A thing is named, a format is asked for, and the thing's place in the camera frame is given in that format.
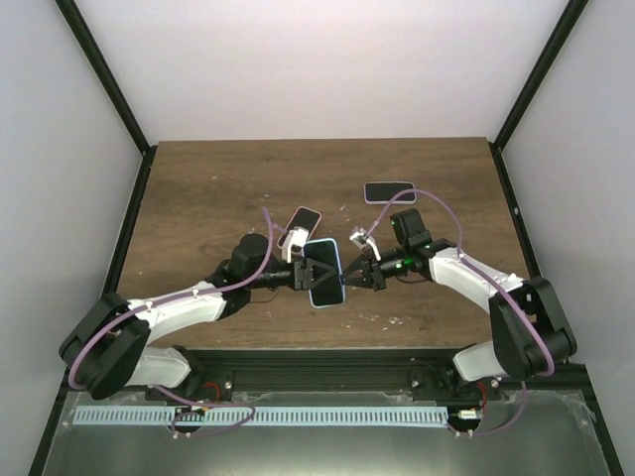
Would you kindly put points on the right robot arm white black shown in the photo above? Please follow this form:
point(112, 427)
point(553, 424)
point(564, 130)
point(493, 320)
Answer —
point(530, 333)

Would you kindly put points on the black frame post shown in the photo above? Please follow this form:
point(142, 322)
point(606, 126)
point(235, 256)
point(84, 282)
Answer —
point(91, 50)
point(545, 60)

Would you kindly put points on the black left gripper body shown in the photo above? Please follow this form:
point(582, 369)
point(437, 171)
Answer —
point(299, 284)

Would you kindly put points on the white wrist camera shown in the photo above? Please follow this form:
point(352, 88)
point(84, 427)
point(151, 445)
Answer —
point(294, 243)
point(365, 243)

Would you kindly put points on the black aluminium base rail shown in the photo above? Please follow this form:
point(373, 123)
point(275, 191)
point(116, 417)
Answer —
point(423, 373)

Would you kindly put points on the light blue slotted cable duct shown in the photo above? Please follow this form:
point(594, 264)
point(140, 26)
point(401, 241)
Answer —
point(265, 416)

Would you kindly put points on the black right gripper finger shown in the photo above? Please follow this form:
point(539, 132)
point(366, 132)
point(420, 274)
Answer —
point(358, 269)
point(357, 282)

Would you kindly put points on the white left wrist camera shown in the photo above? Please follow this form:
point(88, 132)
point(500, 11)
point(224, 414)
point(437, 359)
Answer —
point(294, 243)

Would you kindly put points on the phone in lilac case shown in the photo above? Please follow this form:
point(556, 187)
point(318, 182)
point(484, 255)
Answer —
point(381, 192)

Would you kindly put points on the black frame post right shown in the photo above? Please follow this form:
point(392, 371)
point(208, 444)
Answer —
point(545, 60)

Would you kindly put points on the black frame post left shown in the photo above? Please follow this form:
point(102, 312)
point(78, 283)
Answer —
point(91, 50)

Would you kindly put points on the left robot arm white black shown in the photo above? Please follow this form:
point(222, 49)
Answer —
point(112, 348)

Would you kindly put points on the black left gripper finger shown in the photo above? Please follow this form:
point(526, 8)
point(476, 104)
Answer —
point(316, 266)
point(327, 282)

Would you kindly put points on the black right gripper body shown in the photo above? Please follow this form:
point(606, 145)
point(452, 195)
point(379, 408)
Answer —
point(378, 278)

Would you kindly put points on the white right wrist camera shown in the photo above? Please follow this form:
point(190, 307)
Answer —
point(365, 243)

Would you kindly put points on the blue phone black screen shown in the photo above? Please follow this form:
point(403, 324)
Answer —
point(323, 261)

